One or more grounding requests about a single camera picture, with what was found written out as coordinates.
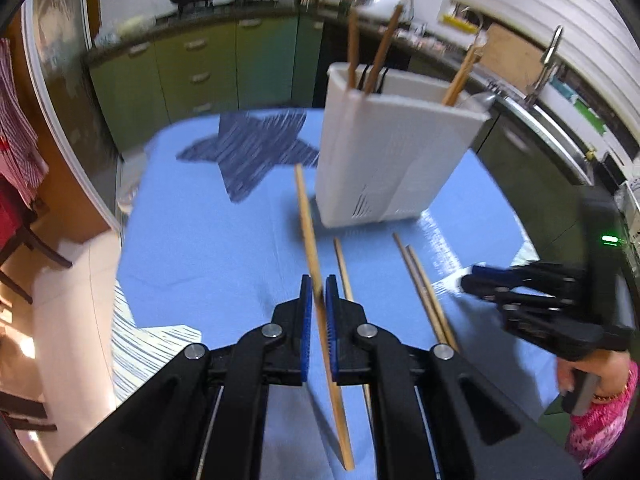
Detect chopsticks standing in holder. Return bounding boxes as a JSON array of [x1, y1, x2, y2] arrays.
[[315, 10, 416, 111]]

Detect white window blind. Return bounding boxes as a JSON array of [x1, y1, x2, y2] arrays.
[[451, 0, 640, 157]]

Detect dark granite countertop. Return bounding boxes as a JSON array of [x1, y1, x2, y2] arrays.
[[87, 0, 631, 196]]

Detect red gingham apron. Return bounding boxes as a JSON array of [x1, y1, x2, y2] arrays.
[[0, 36, 51, 207]]

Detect green and blue containers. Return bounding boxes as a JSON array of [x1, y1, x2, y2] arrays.
[[549, 81, 612, 137]]

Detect wooden cutting board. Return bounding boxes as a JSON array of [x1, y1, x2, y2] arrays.
[[479, 22, 549, 94]]

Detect tall steel kitchen faucet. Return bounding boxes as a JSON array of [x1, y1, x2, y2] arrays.
[[524, 24, 564, 107]]

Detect steel kitchen sink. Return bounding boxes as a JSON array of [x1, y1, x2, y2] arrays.
[[486, 76, 597, 187]]

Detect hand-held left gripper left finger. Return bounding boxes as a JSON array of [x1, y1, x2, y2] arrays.
[[52, 275, 314, 480]]

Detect person's right forearm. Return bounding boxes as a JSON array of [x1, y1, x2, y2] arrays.
[[565, 360, 640, 472]]

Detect green base cabinet with drawers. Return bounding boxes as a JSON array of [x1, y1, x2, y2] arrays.
[[89, 10, 327, 152]]

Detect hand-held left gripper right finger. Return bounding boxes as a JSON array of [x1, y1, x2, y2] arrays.
[[324, 274, 584, 480]]

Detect blue star-print tablecloth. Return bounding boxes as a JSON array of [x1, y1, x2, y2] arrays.
[[112, 107, 576, 480]]

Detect frosted glass sliding door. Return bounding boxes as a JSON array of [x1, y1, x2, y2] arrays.
[[22, 0, 127, 232]]

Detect white rice cooker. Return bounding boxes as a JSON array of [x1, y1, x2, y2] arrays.
[[356, 0, 417, 19]]

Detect long green base cabinet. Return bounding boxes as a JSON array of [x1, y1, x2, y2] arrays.
[[470, 72, 626, 271]]

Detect clear plastic bag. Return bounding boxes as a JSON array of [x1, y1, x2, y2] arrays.
[[96, 14, 157, 44]]

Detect person's right hand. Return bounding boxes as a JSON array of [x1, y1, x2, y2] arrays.
[[556, 349, 633, 402]]

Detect white plastic utensil holder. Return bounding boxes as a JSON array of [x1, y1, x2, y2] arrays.
[[315, 61, 492, 229]]

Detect dark wooden chair red cushion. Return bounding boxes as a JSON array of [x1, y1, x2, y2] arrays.
[[0, 179, 74, 307]]

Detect yellow sink tray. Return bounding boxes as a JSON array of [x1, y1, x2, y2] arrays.
[[439, 12, 484, 34]]

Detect small curved steel faucet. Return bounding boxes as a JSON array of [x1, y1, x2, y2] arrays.
[[456, 4, 487, 32]]

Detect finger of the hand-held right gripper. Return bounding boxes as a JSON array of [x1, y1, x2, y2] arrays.
[[460, 279, 632, 362], [471, 261, 590, 306]]

